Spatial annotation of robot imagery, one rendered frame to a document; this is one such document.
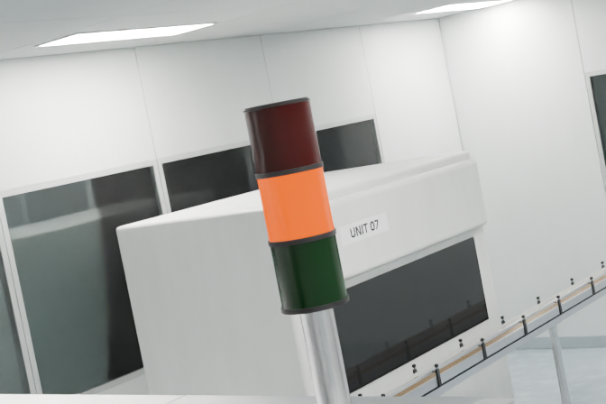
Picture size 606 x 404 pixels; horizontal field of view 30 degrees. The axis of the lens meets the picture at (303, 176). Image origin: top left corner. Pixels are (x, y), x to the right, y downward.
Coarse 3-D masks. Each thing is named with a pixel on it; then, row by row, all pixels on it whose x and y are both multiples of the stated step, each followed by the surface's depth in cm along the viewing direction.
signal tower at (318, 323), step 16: (256, 176) 82; (272, 176) 80; (304, 240) 80; (336, 304) 81; (304, 320) 82; (320, 320) 82; (304, 336) 83; (320, 336) 82; (336, 336) 83; (320, 352) 82; (336, 352) 82; (320, 368) 82; (336, 368) 82; (320, 384) 82; (336, 384) 82; (320, 400) 83; (336, 400) 82
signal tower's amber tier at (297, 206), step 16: (288, 176) 80; (304, 176) 80; (320, 176) 82; (272, 192) 81; (288, 192) 80; (304, 192) 80; (320, 192) 81; (272, 208) 81; (288, 208) 80; (304, 208) 80; (320, 208) 81; (272, 224) 81; (288, 224) 80; (304, 224) 80; (320, 224) 81; (272, 240) 82; (288, 240) 81
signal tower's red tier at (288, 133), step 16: (256, 112) 80; (272, 112) 80; (288, 112) 80; (304, 112) 81; (256, 128) 81; (272, 128) 80; (288, 128) 80; (304, 128) 81; (256, 144) 81; (272, 144) 80; (288, 144) 80; (304, 144) 81; (256, 160) 81; (272, 160) 80; (288, 160) 80; (304, 160) 80; (320, 160) 82
